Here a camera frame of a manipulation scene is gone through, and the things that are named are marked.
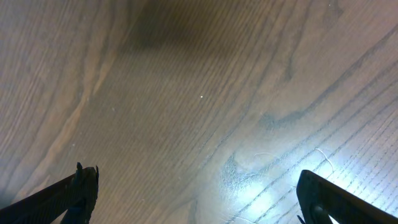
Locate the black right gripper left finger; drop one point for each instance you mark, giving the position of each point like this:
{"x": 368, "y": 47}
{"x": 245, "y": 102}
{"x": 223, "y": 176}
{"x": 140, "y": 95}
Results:
{"x": 74, "y": 197}

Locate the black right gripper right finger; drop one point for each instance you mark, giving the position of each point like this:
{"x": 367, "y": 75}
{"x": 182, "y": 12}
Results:
{"x": 324, "y": 202}

